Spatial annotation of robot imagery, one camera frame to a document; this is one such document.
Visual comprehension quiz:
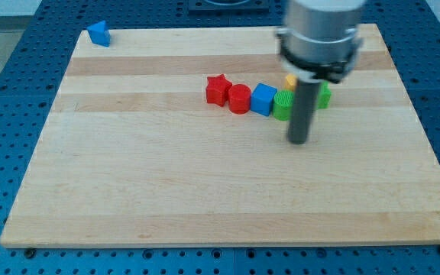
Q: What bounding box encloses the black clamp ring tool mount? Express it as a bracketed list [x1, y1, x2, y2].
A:
[276, 27, 363, 84]

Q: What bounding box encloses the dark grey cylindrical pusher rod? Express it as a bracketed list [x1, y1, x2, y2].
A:
[286, 79, 321, 144]

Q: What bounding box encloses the green star block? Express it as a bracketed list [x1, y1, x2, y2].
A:
[317, 82, 332, 109]

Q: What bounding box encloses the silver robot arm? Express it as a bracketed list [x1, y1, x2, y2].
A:
[276, 0, 366, 144]

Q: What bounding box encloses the red star block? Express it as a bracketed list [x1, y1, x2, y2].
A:
[205, 74, 232, 107]

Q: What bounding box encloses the wooden board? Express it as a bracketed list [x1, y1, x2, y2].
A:
[0, 24, 440, 248]

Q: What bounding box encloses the yellow block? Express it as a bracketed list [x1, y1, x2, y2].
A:
[283, 73, 297, 92]

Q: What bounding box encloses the green cylinder block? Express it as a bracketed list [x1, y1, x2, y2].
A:
[272, 90, 294, 121]

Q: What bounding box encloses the blue cube block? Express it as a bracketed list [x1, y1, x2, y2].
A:
[251, 83, 277, 116]

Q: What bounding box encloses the red cylinder block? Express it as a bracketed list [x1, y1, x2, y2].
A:
[228, 84, 251, 115]

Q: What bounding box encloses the blue triangle block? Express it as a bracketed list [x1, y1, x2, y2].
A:
[86, 21, 111, 47]

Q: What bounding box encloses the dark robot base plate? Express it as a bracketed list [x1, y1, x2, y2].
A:
[187, 0, 271, 13]

